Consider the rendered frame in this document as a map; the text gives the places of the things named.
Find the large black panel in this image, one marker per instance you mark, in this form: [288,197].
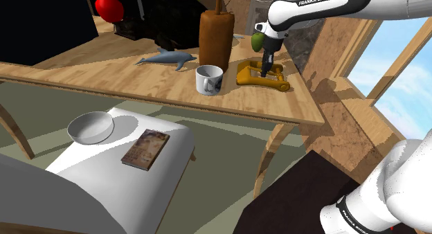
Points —
[40,24]

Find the black rounded object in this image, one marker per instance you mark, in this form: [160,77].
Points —
[175,20]

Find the white mug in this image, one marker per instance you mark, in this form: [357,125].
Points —
[202,84]

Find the white bowl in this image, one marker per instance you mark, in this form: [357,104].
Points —
[89,132]

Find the window with wooden frame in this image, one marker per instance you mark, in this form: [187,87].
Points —
[401,88]

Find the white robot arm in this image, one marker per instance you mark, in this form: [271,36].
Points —
[388,3]

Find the tall brown vase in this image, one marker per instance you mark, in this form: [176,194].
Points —
[216,37]

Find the brown book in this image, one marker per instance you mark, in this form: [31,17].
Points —
[145,150]

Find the wooden table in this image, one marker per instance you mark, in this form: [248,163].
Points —
[118,78]

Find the yellow hinged kitchen tool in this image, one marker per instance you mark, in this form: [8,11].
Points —
[243,78]

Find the dark robot stand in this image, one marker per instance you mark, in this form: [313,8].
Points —
[290,192]

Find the grey-blue dolphin figure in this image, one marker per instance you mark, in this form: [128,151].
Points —
[168,57]

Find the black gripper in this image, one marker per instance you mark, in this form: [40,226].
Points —
[271,47]

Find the dark box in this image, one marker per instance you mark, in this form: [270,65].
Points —
[130,30]

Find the white bench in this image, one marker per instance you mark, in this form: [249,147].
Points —
[128,192]

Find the red drop-shaped object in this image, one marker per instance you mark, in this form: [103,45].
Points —
[108,6]

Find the green fruit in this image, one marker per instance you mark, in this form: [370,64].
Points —
[256,42]

